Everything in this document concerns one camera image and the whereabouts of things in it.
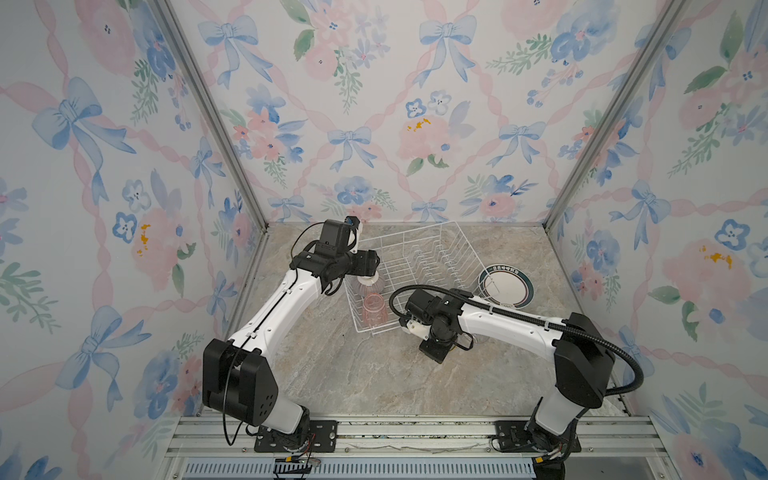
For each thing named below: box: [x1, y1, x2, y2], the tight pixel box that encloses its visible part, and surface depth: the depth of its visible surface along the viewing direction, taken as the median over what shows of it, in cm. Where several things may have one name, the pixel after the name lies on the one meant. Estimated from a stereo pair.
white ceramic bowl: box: [354, 271, 385, 294], surface depth 98 cm
